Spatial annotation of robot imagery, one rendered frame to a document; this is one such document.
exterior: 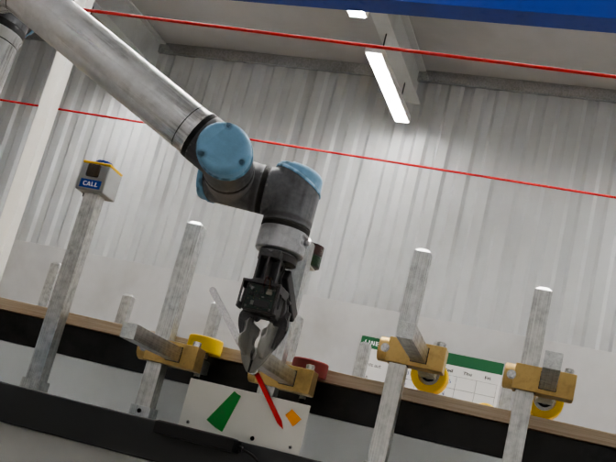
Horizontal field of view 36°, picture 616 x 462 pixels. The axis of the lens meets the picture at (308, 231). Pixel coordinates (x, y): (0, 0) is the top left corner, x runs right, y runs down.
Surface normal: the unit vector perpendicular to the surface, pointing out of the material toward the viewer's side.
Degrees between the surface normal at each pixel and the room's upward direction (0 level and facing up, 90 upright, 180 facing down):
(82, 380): 90
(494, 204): 90
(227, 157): 92
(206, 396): 90
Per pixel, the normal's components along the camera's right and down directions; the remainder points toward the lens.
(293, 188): 0.00, -0.27
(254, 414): -0.21, -0.30
